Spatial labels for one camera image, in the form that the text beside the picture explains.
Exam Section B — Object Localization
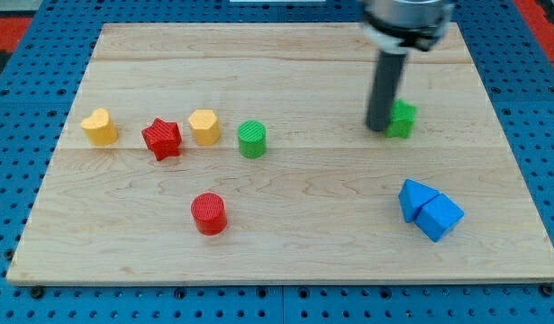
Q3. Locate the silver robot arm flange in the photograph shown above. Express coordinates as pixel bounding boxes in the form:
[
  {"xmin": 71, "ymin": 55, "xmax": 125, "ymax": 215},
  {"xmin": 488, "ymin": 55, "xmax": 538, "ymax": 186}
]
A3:
[{"xmin": 362, "ymin": 0, "xmax": 454, "ymax": 54}]

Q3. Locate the red star block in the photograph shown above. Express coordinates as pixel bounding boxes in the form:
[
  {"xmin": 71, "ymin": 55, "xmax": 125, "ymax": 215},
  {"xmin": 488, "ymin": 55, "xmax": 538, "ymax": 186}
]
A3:
[{"xmin": 141, "ymin": 118, "xmax": 182, "ymax": 161}]

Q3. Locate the green star block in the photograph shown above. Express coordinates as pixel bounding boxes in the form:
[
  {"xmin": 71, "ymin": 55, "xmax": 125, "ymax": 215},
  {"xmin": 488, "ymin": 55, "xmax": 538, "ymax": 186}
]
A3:
[{"xmin": 385, "ymin": 99, "xmax": 418, "ymax": 139}]

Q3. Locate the green cylinder block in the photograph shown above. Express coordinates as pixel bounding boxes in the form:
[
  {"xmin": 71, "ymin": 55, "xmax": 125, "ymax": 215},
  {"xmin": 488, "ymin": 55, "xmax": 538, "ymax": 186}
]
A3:
[{"xmin": 237, "ymin": 120, "xmax": 267, "ymax": 158}]

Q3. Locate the yellow hexagon block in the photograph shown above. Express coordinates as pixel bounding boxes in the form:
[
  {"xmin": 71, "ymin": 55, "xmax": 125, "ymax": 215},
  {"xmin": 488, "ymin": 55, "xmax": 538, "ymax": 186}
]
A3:
[{"xmin": 188, "ymin": 109, "xmax": 221, "ymax": 146}]

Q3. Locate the red cylinder block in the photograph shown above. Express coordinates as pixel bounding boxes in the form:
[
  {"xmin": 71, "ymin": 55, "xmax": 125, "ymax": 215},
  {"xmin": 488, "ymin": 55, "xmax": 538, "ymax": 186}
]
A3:
[{"xmin": 190, "ymin": 193, "xmax": 228, "ymax": 236}]

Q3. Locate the wooden board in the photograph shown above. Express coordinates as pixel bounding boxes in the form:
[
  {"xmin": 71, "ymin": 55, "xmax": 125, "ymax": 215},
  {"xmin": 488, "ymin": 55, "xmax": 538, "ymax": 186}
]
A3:
[{"xmin": 7, "ymin": 23, "xmax": 554, "ymax": 286}]

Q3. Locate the blue triangle block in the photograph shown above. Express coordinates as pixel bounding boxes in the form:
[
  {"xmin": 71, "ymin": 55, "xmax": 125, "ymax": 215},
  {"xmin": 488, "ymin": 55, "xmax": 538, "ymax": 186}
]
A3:
[{"xmin": 398, "ymin": 178, "xmax": 440, "ymax": 223}]

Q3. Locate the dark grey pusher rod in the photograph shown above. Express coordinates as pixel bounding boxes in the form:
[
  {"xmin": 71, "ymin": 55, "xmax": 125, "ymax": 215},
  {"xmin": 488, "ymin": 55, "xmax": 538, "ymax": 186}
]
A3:
[{"xmin": 365, "ymin": 50, "xmax": 407, "ymax": 132}]

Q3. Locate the blue cube block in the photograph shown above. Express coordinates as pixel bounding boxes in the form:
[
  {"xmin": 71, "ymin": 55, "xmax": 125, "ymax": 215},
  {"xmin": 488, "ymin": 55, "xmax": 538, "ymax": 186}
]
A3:
[{"xmin": 414, "ymin": 193, "xmax": 465, "ymax": 242}]

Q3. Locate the yellow heart block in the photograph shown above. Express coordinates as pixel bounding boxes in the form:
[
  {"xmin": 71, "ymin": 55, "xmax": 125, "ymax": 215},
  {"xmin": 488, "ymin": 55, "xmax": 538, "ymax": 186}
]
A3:
[{"xmin": 80, "ymin": 108, "xmax": 118, "ymax": 146}]

